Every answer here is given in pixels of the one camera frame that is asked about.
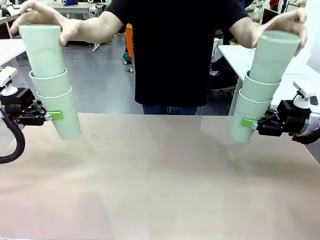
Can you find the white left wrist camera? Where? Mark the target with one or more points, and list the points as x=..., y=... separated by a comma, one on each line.
x=7, y=77

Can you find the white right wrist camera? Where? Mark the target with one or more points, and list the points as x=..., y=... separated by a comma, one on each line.
x=305, y=93

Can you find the white table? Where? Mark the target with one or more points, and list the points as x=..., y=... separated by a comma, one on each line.
x=232, y=57
x=11, y=50

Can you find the light green plastic cup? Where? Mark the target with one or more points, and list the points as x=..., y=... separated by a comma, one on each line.
x=45, y=50
x=50, y=83
x=272, y=57
x=257, y=91
x=65, y=120
x=243, y=110

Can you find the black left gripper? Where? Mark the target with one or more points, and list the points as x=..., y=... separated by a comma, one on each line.
x=17, y=98

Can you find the person's right forearm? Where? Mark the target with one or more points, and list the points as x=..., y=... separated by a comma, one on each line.
x=100, y=25

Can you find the white garment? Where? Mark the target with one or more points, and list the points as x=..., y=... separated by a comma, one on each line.
x=213, y=55

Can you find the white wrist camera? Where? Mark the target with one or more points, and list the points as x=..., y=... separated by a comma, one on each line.
x=305, y=93
x=7, y=77

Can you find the white desk with metal legs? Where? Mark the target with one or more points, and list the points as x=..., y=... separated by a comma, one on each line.
x=75, y=11

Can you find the black office chair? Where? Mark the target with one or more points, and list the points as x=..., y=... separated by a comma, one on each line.
x=222, y=82

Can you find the person's blue jeans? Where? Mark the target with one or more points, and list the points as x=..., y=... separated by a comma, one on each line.
x=170, y=110

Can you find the person's left forearm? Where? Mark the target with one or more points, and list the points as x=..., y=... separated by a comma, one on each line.
x=246, y=32

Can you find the person in black shirt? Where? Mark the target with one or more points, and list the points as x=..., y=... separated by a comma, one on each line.
x=172, y=62

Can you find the person's left hand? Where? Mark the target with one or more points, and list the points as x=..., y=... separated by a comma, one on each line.
x=282, y=23

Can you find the black monitor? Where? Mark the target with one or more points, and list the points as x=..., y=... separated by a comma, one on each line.
x=268, y=16

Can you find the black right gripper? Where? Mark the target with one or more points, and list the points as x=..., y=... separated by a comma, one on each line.
x=292, y=115

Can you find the person's right hand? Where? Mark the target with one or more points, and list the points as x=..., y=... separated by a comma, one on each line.
x=50, y=16

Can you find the background person in orange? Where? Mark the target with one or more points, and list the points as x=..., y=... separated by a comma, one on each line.
x=130, y=42

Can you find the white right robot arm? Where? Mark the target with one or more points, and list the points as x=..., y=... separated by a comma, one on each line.
x=315, y=122

